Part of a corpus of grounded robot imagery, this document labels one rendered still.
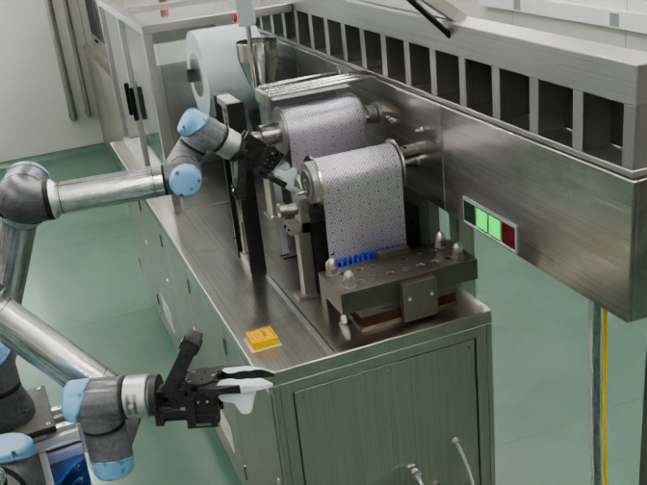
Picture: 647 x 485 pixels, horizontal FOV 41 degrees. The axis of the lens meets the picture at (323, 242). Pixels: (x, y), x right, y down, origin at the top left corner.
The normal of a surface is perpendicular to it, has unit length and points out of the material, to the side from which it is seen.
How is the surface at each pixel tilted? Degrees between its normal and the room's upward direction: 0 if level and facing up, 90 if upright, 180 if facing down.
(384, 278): 0
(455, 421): 90
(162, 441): 0
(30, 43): 90
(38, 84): 90
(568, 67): 90
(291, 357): 0
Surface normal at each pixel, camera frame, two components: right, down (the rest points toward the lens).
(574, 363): -0.10, -0.92
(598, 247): -0.93, 0.22
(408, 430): 0.36, 0.33
